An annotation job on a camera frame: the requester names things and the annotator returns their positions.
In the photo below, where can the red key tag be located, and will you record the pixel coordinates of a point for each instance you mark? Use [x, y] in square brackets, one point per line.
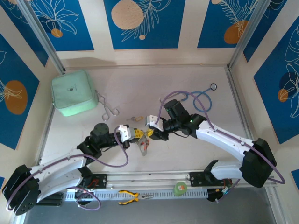
[145, 147]

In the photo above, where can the key with yellow frame tag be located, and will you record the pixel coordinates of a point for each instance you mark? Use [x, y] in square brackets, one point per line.
[139, 118]

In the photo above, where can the steel keyring plate with rings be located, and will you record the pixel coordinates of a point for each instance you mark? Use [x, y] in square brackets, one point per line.
[143, 151]

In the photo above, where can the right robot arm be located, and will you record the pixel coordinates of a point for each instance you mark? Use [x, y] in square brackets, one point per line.
[222, 142]

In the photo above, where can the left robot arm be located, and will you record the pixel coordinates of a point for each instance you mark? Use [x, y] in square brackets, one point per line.
[58, 163]

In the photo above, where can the blue stethoscope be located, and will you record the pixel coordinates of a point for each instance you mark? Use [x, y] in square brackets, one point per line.
[213, 86]

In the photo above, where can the mint green zip pouch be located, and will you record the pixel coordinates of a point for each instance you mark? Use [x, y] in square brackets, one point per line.
[70, 93]

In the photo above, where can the green tape roll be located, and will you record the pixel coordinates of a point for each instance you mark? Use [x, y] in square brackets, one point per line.
[179, 189]

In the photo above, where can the black ribbed block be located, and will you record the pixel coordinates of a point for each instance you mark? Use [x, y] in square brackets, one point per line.
[53, 201]

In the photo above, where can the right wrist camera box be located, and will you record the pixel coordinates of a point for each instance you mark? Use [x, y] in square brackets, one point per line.
[154, 121]

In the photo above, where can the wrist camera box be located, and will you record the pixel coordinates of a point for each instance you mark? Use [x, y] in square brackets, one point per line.
[154, 121]
[124, 131]

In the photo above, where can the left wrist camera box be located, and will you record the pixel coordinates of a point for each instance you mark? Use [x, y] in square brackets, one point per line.
[124, 131]

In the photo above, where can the aluminium front rail frame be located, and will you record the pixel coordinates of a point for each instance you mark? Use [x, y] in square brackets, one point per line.
[149, 179]

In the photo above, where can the blue floral wall panel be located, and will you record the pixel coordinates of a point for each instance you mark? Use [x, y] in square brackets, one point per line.
[210, 28]
[268, 105]
[23, 77]
[77, 35]
[23, 35]
[275, 23]
[163, 35]

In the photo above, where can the aluminium corner post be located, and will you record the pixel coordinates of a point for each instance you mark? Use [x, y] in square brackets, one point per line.
[247, 35]
[44, 37]

